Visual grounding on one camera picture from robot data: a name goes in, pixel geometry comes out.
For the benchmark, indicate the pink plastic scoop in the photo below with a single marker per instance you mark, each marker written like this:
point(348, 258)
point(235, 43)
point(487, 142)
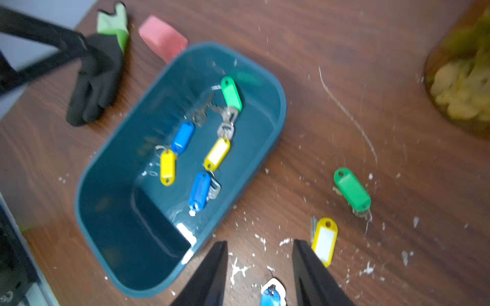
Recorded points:
point(165, 41)

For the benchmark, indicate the green tag key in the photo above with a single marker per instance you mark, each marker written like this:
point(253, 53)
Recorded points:
point(353, 191)
point(230, 93)

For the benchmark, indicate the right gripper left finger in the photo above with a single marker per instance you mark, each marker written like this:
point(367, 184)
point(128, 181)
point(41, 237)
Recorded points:
point(207, 284)

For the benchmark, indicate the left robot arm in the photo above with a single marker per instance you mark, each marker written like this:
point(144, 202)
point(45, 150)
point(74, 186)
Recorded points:
point(17, 270)

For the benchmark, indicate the teal plastic storage box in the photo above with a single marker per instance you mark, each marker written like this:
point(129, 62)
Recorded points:
point(142, 232)

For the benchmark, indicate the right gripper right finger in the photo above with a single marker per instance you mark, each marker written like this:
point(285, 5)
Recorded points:
point(314, 284)

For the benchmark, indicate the green black work glove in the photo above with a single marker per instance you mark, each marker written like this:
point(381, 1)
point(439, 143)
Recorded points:
point(100, 74)

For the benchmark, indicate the yellow white tag key in box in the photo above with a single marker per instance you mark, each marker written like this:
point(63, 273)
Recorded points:
point(221, 148)

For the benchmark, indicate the blue tag key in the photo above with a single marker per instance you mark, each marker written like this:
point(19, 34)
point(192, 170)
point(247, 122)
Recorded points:
point(182, 138)
point(205, 188)
point(273, 293)

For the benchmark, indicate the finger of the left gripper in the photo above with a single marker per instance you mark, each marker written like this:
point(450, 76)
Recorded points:
point(70, 45)

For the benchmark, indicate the yellow white tag key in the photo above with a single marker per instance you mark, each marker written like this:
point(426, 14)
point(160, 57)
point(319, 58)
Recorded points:
point(324, 234)
point(221, 148)

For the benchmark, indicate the artificial potted plant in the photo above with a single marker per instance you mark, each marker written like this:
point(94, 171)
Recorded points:
point(457, 72)

